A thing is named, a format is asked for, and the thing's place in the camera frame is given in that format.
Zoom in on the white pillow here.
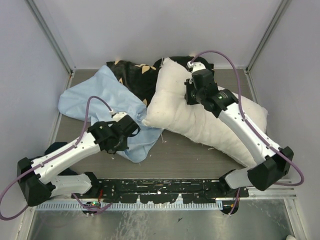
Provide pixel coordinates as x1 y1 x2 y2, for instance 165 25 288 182
142 57 256 168

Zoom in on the light blue pillowcase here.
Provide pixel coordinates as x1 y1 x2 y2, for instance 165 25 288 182
57 65 163 163

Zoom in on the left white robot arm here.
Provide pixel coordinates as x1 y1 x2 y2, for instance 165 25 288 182
17 112 141 207

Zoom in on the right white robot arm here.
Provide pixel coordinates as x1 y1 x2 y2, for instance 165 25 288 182
184 68 294 197

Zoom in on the dark navy cloth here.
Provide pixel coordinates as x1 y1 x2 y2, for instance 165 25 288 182
32 141 78 178

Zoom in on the black floral patterned cloth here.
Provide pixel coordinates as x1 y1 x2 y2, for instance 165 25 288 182
106 56 215 106

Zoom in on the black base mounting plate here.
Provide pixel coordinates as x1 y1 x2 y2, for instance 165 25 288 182
79 179 237 204

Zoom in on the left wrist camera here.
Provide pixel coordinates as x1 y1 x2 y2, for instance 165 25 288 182
109 110 128 122

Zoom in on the white slotted cable duct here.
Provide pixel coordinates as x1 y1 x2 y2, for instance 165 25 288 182
35 200 223 211

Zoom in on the right aluminium frame post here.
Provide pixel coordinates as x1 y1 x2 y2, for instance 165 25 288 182
246 0 293 75

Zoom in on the aluminium frame post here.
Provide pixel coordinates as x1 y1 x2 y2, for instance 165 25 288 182
25 0 77 75
246 0 293 75

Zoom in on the left aluminium frame post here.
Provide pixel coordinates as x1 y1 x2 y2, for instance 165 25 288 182
25 0 77 75

